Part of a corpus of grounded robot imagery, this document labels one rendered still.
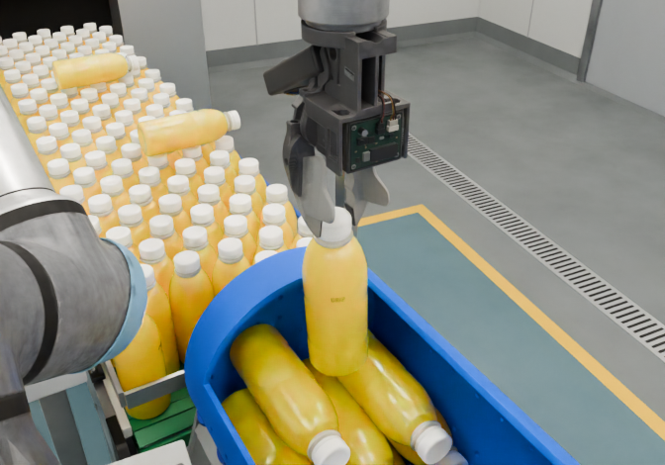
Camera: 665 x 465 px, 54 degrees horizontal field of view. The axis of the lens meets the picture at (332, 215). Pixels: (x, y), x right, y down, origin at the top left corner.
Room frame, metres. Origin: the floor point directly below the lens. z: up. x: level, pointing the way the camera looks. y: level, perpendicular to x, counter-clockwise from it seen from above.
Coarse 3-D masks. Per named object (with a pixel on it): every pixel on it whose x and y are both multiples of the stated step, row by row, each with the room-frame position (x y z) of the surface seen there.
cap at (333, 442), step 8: (328, 440) 0.45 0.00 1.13; (336, 440) 0.45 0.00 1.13; (320, 448) 0.44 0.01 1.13; (328, 448) 0.44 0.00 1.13; (336, 448) 0.44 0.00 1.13; (344, 448) 0.45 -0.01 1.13; (312, 456) 0.45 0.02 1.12; (320, 456) 0.44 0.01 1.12; (328, 456) 0.44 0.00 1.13; (336, 456) 0.44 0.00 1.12; (344, 456) 0.45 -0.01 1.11; (320, 464) 0.43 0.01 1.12; (328, 464) 0.44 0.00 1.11; (336, 464) 0.44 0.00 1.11; (344, 464) 0.45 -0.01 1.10
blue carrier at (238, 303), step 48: (240, 288) 0.60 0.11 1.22; (288, 288) 0.59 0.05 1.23; (384, 288) 0.61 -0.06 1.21; (192, 336) 0.58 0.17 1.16; (288, 336) 0.64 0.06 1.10; (384, 336) 0.68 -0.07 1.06; (432, 336) 0.52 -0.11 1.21; (192, 384) 0.55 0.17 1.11; (240, 384) 0.61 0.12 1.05; (432, 384) 0.59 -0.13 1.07; (480, 384) 0.45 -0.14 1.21; (480, 432) 0.51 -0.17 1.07; (528, 432) 0.39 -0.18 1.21
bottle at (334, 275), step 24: (312, 240) 0.56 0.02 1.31; (312, 264) 0.54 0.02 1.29; (336, 264) 0.53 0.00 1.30; (360, 264) 0.55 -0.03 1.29; (312, 288) 0.54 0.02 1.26; (336, 288) 0.53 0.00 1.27; (360, 288) 0.54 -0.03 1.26; (312, 312) 0.54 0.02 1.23; (336, 312) 0.53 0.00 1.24; (360, 312) 0.54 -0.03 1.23; (312, 336) 0.55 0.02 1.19; (336, 336) 0.53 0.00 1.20; (360, 336) 0.54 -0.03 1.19; (312, 360) 0.55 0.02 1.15; (336, 360) 0.53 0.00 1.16; (360, 360) 0.55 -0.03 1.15
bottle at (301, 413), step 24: (240, 336) 0.60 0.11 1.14; (264, 336) 0.59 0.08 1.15; (240, 360) 0.57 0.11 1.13; (264, 360) 0.55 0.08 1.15; (288, 360) 0.55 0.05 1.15; (264, 384) 0.53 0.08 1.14; (288, 384) 0.52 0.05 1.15; (312, 384) 0.52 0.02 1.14; (264, 408) 0.51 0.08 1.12; (288, 408) 0.49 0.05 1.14; (312, 408) 0.48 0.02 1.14; (288, 432) 0.47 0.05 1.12; (312, 432) 0.46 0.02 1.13; (336, 432) 0.47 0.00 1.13
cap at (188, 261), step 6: (180, 252) 0.83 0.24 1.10; (186, 252) 0.83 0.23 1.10; (192, 252) 0.83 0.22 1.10; (174, 258) 0.82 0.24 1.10; (180, 258) 0.82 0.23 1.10; (186, 258) 0.82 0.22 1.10; (192, 258) 0.82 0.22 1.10; (198, 258) 0.82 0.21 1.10; (174, 264) 0.81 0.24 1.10; (180, 264) 0.80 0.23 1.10; (186, 264) 0.80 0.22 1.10; (192, 264) 0.81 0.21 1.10; (198, 264) 0.82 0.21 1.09; (180, 270) 0.80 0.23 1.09; (186, 270) 0.80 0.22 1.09; (192, 270) 0.81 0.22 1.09
